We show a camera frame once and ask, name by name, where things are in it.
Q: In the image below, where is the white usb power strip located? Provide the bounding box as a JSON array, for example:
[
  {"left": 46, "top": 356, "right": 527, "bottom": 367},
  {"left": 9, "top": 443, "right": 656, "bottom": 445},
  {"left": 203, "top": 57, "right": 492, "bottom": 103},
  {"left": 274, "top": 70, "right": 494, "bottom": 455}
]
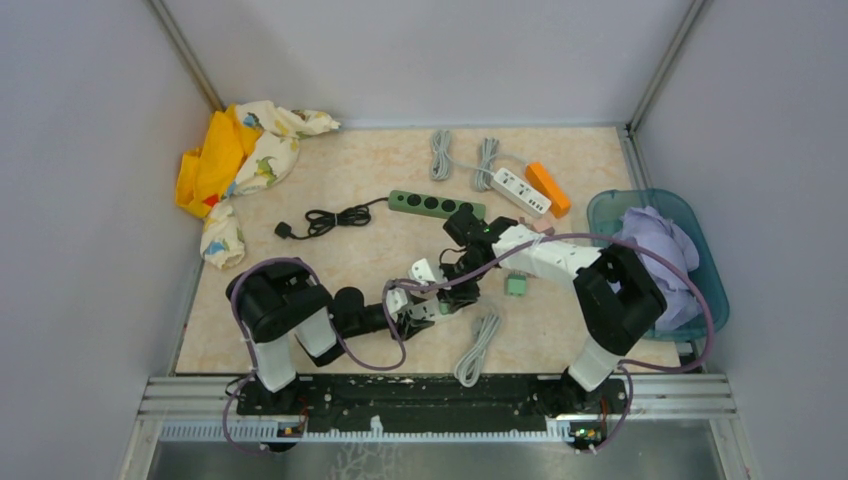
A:
[{"left": 490, "top": 168, "right": 552, "bottom": 218}]

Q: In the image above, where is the orange power strip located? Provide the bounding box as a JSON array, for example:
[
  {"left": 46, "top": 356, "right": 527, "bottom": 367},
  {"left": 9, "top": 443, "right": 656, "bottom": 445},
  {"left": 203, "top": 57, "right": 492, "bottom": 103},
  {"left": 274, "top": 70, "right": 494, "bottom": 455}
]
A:
[{"left": 525, "top": 162, "right": 572, "bottom": 219}]

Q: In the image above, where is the small white green-plug strip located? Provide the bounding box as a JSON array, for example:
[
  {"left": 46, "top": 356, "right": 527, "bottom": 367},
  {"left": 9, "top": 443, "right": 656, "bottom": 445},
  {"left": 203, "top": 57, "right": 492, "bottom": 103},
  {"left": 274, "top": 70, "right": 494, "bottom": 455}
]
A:
[{"left": 398, "top": 298, "right": 452, "bottom": 324}]

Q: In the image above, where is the green long power strip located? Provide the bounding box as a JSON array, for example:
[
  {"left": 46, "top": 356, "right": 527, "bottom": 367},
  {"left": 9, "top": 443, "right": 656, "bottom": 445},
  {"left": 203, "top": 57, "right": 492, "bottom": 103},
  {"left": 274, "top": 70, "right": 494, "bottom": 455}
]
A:
[{"left": 387, "top": 190, "right": 486, "bottom": 219}]

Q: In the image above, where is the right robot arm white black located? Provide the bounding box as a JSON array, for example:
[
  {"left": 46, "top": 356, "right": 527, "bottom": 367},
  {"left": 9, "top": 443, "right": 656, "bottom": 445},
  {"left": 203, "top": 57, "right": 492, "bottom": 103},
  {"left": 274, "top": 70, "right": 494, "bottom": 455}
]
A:
[{"left": 440, "top": 211, "right": 667, "bottom": 412}]

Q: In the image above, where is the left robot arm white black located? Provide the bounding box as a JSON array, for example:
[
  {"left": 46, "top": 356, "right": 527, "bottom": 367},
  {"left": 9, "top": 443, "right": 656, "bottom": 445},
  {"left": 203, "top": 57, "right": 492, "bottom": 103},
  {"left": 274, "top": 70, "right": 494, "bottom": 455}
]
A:
[{"left": 225, "top": 259, "right": 447, "bottom": 414}]

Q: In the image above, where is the black plug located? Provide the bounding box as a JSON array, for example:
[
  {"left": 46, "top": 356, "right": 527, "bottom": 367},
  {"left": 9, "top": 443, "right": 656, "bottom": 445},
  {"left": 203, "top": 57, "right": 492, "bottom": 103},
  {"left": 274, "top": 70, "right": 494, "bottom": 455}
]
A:
[{"left": 274, "top": 222, "right": 292, "bottom": 239}]

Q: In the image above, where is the teal plastic bin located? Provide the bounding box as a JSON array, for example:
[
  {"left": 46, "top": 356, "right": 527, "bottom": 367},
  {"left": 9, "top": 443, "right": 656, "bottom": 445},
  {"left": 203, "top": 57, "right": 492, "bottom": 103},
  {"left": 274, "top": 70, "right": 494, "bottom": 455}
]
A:
[{"left": 587, "top": 189, "right": 729, "bottom": 342}]

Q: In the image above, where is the purple cloth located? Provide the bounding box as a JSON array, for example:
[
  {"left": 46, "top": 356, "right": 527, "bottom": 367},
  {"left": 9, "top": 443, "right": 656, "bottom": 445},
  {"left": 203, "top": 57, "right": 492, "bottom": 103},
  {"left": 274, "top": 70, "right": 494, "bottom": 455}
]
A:
[{"left": 612, "top": 205, "right": 705, "bottom": 333}]

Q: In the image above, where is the yellow dinosaur cloth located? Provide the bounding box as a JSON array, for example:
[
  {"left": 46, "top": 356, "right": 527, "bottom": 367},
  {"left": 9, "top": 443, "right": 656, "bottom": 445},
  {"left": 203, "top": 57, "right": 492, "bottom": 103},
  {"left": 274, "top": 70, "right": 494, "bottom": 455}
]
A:
[{"left": 174, "top": 100, "right": 340, "bottom": 270}]

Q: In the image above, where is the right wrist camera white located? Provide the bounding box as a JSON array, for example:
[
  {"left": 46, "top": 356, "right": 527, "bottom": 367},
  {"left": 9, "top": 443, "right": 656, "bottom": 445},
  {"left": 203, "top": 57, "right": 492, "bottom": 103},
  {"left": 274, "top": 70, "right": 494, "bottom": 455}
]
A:
[{"left": 408, "top": 258, "right": 445, "bottom": 285}]

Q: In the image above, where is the grey coiled cable small strip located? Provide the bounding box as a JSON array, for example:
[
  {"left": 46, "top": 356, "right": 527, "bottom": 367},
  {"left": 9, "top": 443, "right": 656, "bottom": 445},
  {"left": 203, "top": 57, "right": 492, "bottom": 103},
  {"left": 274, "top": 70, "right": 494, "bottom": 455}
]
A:
[{"left": 453, "top": 308, "right": 503, "bottom": 388}]

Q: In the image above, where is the grey cable of white strip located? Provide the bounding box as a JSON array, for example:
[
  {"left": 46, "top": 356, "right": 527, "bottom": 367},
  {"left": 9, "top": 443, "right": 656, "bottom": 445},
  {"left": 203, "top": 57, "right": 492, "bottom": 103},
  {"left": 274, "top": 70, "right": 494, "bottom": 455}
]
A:
[{"left": 429, "top": 129, "right": 498, "bottom": 183}]

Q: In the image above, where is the grey cable of orange strip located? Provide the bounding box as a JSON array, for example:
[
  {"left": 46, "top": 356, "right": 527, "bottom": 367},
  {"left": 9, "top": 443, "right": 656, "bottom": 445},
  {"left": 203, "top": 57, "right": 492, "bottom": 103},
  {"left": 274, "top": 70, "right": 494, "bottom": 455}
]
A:
[{"left": 472, "top": 137, "right": 531, "bottom": 193}]

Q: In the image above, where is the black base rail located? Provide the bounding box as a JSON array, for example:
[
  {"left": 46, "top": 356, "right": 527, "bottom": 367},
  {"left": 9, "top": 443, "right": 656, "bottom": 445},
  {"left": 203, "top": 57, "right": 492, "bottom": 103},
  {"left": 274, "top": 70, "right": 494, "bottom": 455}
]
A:
[{"left": 236, "top": 374, "right": 627, "bottom": 434}]

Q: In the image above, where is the black coiled cable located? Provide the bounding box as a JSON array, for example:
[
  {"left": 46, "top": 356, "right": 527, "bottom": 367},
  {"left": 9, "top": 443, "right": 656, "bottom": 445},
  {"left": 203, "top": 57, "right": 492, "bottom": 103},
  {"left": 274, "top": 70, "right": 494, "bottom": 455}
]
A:
[{"left": 290, "top": 195, "right": 391, "bottom": 241}]

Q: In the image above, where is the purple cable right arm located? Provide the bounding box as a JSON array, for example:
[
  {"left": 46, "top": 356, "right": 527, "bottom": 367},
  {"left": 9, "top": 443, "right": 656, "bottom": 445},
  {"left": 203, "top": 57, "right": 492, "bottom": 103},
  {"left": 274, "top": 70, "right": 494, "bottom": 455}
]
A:
[{"left": 382, "top": 233, "right": 717, "bottom": 455}]

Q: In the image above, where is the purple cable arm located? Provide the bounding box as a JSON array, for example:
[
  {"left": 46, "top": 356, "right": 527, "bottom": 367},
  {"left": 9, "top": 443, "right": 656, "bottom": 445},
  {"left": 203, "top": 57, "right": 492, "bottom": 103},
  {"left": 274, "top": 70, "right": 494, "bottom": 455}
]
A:
[
  {"left": 221, "top": 256, "right": 409, "bottom": 458},
  {"left": 382, "top": 233, "right": 717, "bottom": 455}
]

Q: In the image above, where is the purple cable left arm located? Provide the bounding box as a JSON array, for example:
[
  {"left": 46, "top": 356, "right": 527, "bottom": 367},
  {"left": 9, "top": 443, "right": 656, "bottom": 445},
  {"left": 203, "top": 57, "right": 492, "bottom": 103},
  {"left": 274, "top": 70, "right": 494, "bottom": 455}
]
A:
[{"left": 221, "top": 256, "right": 409, "bottom": 458}]

